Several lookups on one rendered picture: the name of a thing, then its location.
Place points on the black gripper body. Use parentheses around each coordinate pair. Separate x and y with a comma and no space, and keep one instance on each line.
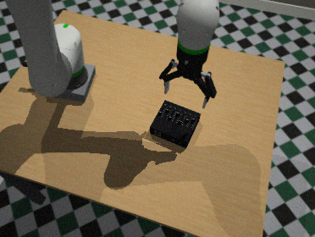
(187,70)

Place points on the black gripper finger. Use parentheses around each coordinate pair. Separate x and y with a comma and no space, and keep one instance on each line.
(167,77)
(206,86)

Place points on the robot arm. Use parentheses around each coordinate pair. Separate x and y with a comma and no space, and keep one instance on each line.
(50,76)

